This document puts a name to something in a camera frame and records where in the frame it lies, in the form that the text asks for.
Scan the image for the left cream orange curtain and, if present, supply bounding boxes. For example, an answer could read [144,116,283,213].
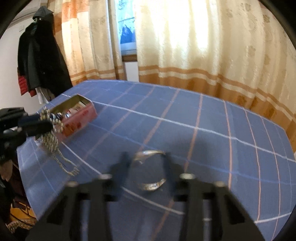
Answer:
[48,0,126,85]

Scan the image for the silver bangle bracelet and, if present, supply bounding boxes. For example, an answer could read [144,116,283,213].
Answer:
[132,149,168,191]

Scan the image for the silver ball chain necklace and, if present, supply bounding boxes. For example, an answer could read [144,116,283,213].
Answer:
[36,106,80,176]

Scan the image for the window with wooden sill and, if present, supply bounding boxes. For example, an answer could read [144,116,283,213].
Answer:
[115,0,137,62]

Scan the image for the right cream orange curtain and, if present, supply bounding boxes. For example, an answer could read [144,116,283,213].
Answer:
[133,1,295,147]

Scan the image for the dark coats on rack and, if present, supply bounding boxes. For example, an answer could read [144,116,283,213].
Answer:
[17,6,73,104]

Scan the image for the pink metal tin box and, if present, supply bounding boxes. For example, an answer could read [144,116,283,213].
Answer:
[40,94,97,142]

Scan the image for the person's hand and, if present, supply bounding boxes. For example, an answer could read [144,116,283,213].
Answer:
[0,160,13,181]

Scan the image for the cream orange curtain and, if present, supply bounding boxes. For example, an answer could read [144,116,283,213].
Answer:
[133,1,295,147]
[48,0,126,85]

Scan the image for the blue checked tablecloth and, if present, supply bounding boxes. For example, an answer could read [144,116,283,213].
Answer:
[18,80,295,240]

